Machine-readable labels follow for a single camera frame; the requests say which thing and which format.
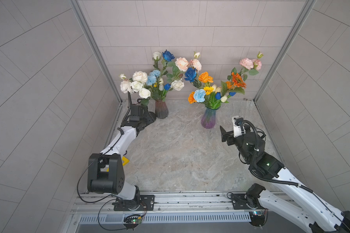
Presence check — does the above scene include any dark red glass vase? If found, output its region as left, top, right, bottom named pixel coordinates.
left=155, top=100, right=169, bottom=119

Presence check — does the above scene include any white rose bouquet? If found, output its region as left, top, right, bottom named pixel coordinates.
left=119, top=71, right=151, bottom=107

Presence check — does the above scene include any small blue tulip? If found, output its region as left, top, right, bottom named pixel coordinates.
left=163, top=83, right=171, bottom=100

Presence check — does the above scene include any dark blue rose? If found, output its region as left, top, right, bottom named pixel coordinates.
left=161, top=50, right=175, bottom=83

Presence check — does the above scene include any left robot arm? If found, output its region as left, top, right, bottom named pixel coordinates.
left=87, top=104, right=156, bottom=208

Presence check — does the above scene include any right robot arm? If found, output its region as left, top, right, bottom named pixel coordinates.
left=220, top=124, right=350, bottom=233

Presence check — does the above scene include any blue purple glass vase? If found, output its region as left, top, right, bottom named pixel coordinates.
left=201, top=108, right=217, bottom=129

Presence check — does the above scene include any white tulip right vase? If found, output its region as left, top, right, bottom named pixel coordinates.
left=220, top=96, right=228, bottom=103

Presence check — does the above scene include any white rose left vase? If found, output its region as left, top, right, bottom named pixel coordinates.
left=171, top=80, right=185, bottom=91

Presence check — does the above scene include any light blue carnation right vase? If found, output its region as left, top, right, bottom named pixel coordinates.
left=193, top=89, right=206, bottom=103

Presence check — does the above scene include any dark blue rose right vase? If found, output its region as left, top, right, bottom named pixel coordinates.
left=185, top=68, right=201, bottom=88

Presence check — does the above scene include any yellow tag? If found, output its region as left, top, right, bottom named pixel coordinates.
left=107, top=157, right=130, bottom=172

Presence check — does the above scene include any yellow sunflower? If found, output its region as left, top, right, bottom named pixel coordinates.
left=203, top=86, right=214, bottom=95

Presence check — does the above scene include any orange carnation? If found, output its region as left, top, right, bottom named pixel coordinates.
left=188, top=92, right=196, bottom=104

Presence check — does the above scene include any orange gerbera flower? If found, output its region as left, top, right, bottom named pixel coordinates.
left=226, top=72, right=247, bottom=90

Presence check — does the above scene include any orange rose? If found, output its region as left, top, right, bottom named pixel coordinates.
left=198, top=72, right=214, bottom=83

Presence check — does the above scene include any white rose bud stem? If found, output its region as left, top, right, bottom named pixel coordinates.
left=152, top=51, right=161, bottom=70

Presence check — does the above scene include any pink rose spray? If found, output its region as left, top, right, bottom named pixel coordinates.
left=175, top=52, right=202, bottom=72

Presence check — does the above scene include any pink roses stem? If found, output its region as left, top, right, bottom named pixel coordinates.
left=239, top=52, right=264, bottom=76

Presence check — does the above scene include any right circuit board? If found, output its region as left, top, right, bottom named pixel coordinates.
left=249, top=211, right=266, bottom=227

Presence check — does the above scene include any circuit board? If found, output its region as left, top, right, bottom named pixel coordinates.
left=249, top=211, right=266, bottom=227
left=123, top=214, right=143, bottom=230

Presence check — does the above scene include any left circuit board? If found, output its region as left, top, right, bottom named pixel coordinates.
left=123, top=214, right=143, bottom=230

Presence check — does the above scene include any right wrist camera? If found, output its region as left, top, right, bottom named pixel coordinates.
left=232, top=116, right=245, bottom=138

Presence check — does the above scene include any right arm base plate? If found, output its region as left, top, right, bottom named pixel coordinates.
left=227, top=192, right=264, bottom=210

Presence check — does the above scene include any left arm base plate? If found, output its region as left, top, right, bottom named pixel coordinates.
left=114, top=195, right=155, bottom=211

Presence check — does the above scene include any aluminium rail frame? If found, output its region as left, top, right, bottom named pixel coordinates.
left=62, top=191, right=294, bottom=233

